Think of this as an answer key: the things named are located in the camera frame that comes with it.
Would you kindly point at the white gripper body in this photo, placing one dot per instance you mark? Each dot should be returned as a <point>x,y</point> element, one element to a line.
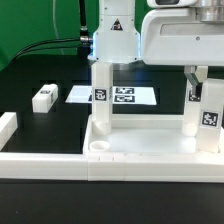
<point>175,37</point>

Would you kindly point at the fiducial marker plate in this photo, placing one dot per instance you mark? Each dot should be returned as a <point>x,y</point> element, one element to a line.
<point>121,95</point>

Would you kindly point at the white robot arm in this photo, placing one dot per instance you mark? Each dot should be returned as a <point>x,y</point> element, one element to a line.
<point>117,41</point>

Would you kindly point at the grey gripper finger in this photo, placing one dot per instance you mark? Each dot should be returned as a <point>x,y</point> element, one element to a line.
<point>190,73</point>

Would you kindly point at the white desk top tray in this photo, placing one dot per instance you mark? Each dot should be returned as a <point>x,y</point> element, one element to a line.
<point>153,134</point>

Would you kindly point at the white U-shaped obstacle fence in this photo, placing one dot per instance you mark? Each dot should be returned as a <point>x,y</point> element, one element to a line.
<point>201,167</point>

